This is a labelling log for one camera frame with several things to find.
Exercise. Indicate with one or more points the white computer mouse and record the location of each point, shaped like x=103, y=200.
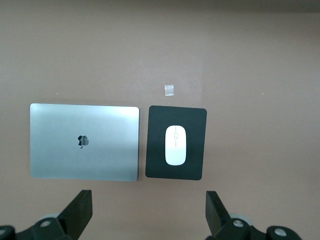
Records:
x=175, y=152

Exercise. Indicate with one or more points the silver closed laptop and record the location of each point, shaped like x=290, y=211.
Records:
x=100, y=155

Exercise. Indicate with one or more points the clear tape piece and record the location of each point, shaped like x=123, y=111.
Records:
x=169, y=90

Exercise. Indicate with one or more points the black mouse pad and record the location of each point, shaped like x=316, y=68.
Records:
x=155, y=150

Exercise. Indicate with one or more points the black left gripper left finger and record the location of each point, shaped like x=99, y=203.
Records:
x=75, y=215

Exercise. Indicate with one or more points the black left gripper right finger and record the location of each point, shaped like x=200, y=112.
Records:
x=220, y=215

